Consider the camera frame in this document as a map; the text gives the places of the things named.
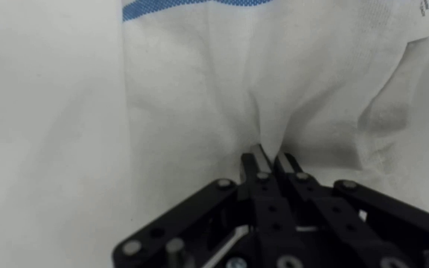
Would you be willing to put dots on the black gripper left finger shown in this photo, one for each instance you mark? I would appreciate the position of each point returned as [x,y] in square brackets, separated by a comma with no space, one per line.
[224,224]

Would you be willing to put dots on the white towel with blue stripes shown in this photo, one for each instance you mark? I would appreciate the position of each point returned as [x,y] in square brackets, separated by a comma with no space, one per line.
[329,81]

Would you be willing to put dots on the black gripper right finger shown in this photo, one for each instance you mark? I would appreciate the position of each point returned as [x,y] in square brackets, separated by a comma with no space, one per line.
[369,230]

